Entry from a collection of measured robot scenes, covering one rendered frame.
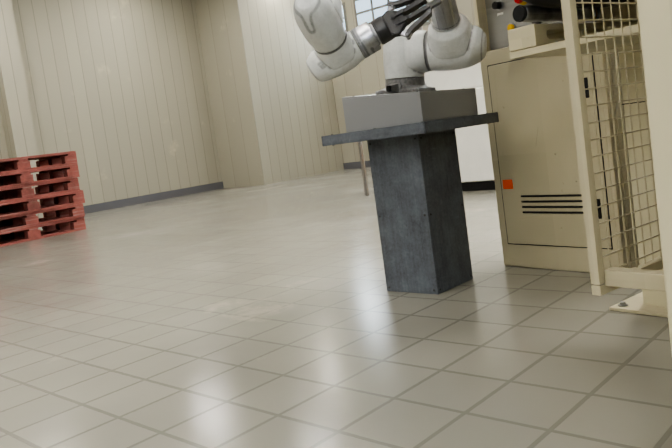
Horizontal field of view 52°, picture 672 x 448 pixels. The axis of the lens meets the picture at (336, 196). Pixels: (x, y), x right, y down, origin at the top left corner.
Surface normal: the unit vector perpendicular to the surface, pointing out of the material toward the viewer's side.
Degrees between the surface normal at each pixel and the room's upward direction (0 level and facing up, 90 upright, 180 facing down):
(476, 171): 90
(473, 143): 90
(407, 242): 90
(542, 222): 90
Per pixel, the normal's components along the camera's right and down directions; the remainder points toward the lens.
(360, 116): -0.68, 0.15
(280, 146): 0.73, -0.04
